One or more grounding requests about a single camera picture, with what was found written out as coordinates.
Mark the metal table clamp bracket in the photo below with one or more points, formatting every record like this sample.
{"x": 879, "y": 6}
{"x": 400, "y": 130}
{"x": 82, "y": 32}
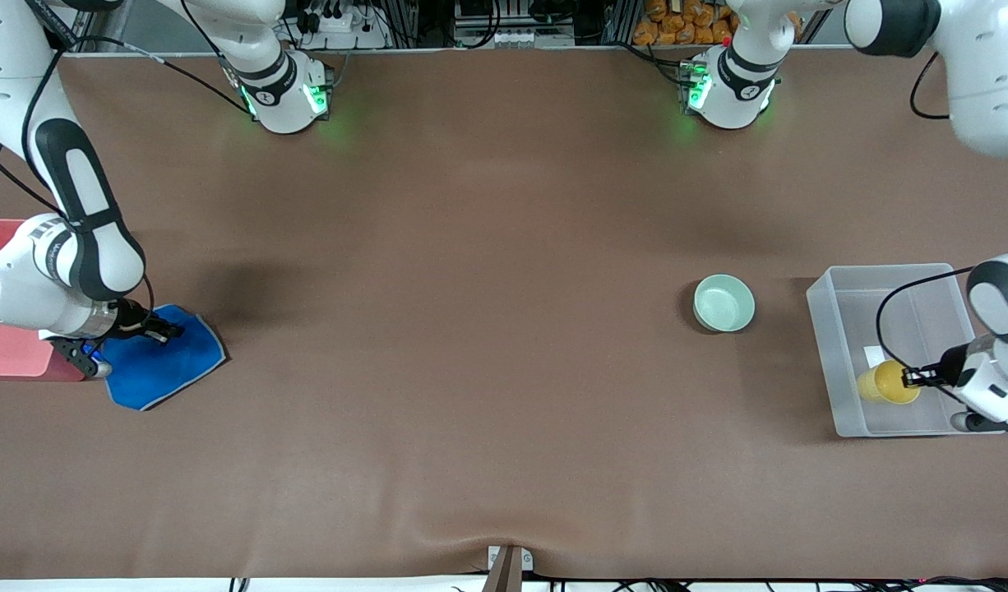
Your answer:
{"x": 508, "y": 567}

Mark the blue microfibre cloth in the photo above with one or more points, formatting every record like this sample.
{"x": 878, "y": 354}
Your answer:
{"x": 163, "y": 366}

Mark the clear plastic bin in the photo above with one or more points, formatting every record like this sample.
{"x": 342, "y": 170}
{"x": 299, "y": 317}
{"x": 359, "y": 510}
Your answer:
{"x": 923, "y": 411}

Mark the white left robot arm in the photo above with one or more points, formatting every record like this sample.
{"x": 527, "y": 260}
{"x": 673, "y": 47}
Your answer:
{"x": 997, "y": 82}

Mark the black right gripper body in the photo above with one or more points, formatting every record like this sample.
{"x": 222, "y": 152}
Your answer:
{"x": 134, "y": 319}

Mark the yellow cup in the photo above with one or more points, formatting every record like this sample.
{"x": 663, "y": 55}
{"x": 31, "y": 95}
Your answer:
{"x": 882, "y": 385}

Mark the pink plastic box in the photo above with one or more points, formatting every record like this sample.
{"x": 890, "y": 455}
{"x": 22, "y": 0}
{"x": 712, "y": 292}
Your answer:
{"x": 11, "y": 353}

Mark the black equipment rack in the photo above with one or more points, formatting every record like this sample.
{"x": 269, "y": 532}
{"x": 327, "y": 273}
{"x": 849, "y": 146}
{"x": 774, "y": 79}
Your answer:
{"x": 504, "y": 20}

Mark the mint green bowl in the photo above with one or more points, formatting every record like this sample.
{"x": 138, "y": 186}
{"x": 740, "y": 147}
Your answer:
{"x": 723, "y": 302}

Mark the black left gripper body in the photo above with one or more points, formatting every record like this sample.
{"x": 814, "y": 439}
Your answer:
{"x": 950, "y": 364}

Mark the white power strip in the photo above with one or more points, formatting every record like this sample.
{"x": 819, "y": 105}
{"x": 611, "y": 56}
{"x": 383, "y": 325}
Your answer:
{"x": 339, "y": 29}

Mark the orange snack bags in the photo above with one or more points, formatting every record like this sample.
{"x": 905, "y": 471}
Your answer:
{"x": 677, "y": 25}

